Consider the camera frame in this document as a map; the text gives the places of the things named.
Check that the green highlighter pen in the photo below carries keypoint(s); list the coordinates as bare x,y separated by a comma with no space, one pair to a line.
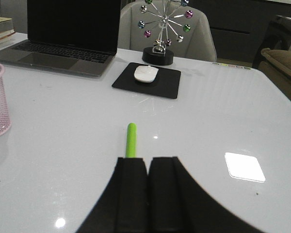
131,141

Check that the top yellow book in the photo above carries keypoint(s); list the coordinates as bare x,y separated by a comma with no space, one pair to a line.
6,24

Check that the ferris wheel desk ornament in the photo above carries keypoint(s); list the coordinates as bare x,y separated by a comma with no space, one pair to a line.
159,54

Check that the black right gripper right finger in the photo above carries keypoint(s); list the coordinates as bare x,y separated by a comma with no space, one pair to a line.
178,204

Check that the grey chair right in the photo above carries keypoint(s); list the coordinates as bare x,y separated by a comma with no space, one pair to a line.
136,31

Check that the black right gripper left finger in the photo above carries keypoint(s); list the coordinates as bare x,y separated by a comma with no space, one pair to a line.
123,205

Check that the grey laptop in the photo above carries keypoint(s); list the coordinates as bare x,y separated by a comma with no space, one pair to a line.
74,36

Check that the black mouse pad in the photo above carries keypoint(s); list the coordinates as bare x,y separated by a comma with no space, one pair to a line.
165,84

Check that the middle white book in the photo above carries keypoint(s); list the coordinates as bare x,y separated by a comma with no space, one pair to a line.
6,34

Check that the white computer mouse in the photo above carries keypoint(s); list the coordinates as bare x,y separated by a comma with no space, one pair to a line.
145,74

